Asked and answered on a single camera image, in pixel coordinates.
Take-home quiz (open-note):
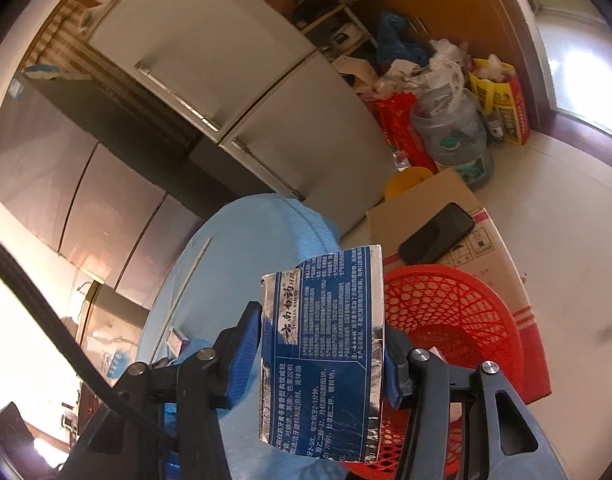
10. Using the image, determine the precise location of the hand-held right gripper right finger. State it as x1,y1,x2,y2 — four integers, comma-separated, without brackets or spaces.
383,327,569,480

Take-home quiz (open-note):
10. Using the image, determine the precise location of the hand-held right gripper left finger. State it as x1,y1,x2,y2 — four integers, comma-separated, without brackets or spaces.
60,301,264,480

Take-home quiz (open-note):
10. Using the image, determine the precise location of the blue white snack packet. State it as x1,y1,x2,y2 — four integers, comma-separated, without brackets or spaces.
258,244,387,463

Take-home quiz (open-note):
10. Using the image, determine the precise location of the red plastic mesh basket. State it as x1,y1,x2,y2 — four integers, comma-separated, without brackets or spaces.
336,265,524,480

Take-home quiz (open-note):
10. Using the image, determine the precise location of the small white wrapper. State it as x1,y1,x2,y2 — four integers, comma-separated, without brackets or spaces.
167,327,191,356

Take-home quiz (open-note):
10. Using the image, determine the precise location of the thin white stick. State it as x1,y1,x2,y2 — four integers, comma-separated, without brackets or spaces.
168,239,210,313

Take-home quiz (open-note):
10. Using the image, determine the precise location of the black smartphone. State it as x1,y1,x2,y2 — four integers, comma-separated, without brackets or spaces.
398,202,476,266

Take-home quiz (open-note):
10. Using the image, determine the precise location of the brown cardboard box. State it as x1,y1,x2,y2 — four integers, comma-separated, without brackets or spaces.
366,167,554,406

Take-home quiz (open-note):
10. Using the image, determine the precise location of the yellow plastic bowl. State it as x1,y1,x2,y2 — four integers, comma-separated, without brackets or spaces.
384,166,435,201

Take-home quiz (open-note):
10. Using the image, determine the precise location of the red printed bag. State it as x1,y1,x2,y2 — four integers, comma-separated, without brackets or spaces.
371,92,437,171

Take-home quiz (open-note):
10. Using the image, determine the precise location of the clear large water jug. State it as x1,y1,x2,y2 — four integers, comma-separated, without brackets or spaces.
411,87,494,191

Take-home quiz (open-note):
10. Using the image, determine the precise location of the dark small bottle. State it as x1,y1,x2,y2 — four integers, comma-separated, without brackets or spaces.
483,110,507,146

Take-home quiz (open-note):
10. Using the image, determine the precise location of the grey three-door refrigerator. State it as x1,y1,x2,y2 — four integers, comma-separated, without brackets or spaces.
0,72,207,311

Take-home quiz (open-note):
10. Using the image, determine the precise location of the yellow printed bag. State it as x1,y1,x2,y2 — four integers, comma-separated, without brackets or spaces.
468,57,532,147

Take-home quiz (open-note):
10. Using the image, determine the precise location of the white plastic bag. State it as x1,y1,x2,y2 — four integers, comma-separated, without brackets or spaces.
428,37,472,91

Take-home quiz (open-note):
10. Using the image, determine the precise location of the silver two-door refrigerator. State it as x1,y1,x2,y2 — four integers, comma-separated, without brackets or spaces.
86,0,401,233

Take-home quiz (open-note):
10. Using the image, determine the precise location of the blue plastic bag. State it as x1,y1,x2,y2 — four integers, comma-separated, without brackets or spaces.
376,10,434,68

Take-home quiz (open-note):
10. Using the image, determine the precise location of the white shelf rack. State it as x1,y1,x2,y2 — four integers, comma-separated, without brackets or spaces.
306,2,379,61

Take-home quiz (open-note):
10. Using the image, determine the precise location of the wooden lattice door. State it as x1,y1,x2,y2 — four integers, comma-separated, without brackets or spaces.
23,0,94,68

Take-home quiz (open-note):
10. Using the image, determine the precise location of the brown wooden cabinet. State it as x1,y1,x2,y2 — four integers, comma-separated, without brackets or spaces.
356,0,547,136

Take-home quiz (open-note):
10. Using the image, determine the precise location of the black braided cable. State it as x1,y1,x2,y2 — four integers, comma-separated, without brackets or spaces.
0,230,161,441

